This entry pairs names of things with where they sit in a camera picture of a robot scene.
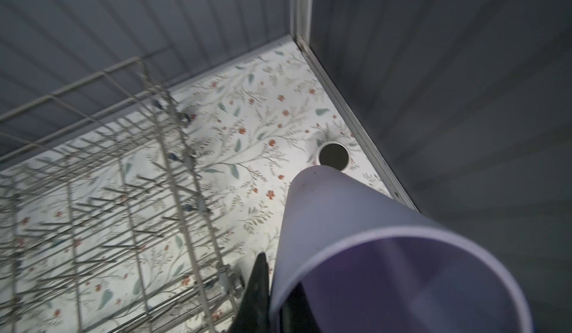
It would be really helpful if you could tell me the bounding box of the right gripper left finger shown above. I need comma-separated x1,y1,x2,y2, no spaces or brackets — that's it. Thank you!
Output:
228,253,271,333

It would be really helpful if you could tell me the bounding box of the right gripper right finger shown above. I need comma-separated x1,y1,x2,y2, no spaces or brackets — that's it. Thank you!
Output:
280,284,322,333

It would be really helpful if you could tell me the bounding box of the lilac cup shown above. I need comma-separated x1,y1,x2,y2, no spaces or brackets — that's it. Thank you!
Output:
269,166,534,332

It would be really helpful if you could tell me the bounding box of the floral table mat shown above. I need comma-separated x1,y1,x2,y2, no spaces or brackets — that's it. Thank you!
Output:
0,40,394,333

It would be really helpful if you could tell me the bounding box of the grey wire dish rack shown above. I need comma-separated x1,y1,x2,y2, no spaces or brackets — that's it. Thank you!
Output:
1,57,242,332

